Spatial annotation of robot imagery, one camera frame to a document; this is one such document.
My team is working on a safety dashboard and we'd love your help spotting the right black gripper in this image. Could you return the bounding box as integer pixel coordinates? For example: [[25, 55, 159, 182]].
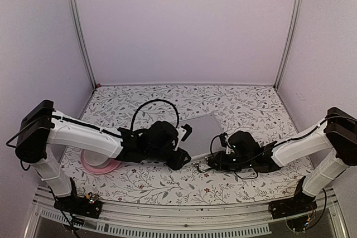
[[208, 151, 253, 173]]

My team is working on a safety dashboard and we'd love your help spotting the aluminium poker case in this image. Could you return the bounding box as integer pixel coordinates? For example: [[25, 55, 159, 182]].
[[179, 113, 224, 173]]

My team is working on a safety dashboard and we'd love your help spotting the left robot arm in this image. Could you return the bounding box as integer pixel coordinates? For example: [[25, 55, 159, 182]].
[[6, 100, 192, 212]]

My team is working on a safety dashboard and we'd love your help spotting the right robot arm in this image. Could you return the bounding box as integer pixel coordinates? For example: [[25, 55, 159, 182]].
[[206, 107, 356, 213]]

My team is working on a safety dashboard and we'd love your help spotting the pink plate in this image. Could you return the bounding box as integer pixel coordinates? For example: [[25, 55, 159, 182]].
[[80, 150, 120, 175]]

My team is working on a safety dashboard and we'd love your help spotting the white bowl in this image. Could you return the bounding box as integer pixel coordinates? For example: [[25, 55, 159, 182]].
[[83, 150, 110, 168]]

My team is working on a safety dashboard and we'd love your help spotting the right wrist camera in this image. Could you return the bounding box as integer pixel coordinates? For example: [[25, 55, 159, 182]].
[[219, 132, 231, 154]]

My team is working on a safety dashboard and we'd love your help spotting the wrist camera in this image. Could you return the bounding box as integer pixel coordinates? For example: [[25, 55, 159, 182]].
[[219, 132, 231, 154], [175, 124, 192, 150]]

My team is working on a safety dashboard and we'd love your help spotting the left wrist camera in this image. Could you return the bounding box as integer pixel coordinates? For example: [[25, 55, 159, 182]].
[[175, 124, 192, 150]]

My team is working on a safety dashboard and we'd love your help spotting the left black cable loop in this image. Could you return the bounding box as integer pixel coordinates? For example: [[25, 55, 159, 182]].
[[131, 99, 181, 132]]

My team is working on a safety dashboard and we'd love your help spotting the front aluminium rail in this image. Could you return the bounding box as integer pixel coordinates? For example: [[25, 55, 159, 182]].
[[25, 189, 349, 237]]

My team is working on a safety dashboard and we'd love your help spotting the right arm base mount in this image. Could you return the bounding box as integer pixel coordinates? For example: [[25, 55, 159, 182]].
[[268, 176, 317, 219]]

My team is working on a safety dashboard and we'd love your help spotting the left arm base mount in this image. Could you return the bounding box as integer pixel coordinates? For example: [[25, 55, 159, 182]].
[[54, 178, 103, 219]]

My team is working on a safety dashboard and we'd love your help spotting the right aluminium frame post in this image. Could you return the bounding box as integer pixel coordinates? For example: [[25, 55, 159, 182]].
[[274, 0, 302, 91]]

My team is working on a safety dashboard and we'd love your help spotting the aluminium frame post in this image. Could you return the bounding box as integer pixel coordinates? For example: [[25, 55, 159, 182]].
[[68, 0, 97, 89], [274, 0, 302, 91]]

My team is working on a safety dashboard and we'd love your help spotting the left aluminium frame post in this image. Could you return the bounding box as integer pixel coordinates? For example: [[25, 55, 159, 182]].
[[68, 0, 97, 89]]

